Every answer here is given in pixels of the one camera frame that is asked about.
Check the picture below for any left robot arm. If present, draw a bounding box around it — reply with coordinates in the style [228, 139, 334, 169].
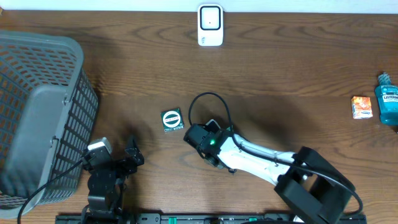
[80, 136, 144, 224]

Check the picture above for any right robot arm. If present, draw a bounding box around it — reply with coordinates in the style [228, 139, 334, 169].
[183, 121, 355, 223]

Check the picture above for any teal mouthwash bottle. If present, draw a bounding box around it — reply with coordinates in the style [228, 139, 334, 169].
[375, 72, 397, 126]

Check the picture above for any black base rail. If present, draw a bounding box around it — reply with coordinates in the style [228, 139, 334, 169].
[55, 212, 368, 224]

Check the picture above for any orange tissue packet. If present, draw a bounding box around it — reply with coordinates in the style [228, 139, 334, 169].
[351, 96, 373, 119]

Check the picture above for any green square box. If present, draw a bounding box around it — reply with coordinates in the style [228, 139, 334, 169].
[161, 108, 184, 133]

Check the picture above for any white barcode scanner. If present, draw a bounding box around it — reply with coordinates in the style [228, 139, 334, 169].
[197, 4, 224, 47]

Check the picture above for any grey plastic basket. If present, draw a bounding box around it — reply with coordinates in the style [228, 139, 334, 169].
[1, 30, 98, 219]

